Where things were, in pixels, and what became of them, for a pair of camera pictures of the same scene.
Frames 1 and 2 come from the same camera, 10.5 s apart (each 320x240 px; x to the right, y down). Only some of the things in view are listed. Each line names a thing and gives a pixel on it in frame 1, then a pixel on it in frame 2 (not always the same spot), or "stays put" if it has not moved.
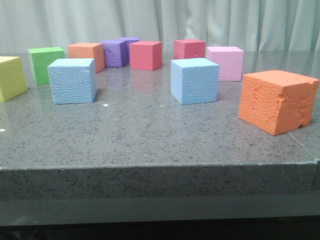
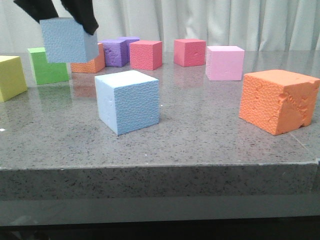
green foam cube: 39,58 stays put
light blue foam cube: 194,80 to 127,101
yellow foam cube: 12,79 stays put
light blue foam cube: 73,80 to 66,42
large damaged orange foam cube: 276,101 stays put
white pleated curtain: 254,25 stays put
